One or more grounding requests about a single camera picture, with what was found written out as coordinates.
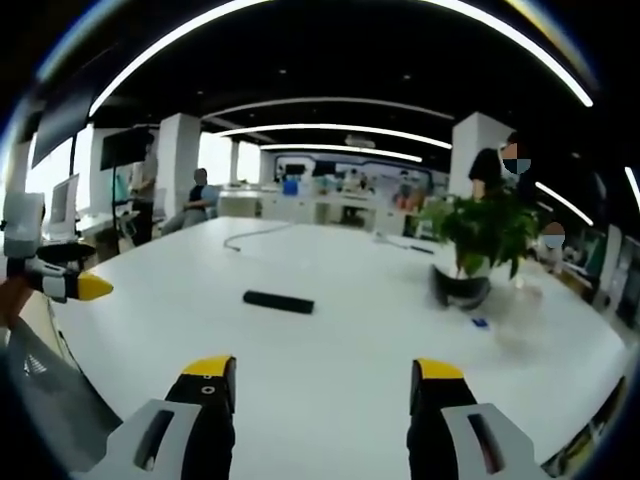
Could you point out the green potted plant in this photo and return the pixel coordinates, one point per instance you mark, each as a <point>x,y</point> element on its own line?
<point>487,230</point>

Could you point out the black pen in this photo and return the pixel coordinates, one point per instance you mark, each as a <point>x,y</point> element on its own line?
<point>422,249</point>

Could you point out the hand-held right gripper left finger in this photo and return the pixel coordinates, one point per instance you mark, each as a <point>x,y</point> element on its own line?
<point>172,430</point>

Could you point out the computer monitor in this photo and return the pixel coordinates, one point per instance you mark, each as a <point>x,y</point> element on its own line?
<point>62,202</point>

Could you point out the clear glass container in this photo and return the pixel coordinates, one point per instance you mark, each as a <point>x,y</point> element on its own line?
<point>520,315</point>

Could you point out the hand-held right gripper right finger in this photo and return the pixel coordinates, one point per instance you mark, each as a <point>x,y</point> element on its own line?
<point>460,430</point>

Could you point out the person's left hand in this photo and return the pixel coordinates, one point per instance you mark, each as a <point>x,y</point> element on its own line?
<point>15,300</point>

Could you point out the white counter cabinets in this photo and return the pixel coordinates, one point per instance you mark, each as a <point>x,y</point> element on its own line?
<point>320,207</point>

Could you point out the grey office chair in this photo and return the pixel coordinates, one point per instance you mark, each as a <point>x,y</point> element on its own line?
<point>55,395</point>

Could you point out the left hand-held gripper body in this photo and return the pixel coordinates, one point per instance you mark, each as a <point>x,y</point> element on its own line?
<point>22,225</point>

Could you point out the small blue card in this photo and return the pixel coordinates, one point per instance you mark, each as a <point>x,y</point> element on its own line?
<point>480,323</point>

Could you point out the black wall screen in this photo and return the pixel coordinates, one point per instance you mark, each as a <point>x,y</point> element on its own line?
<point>120,147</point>

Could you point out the black remote control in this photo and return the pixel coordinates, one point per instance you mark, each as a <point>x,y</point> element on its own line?
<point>278,301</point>

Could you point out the black plant pot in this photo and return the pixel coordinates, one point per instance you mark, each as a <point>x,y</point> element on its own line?
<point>460,292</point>

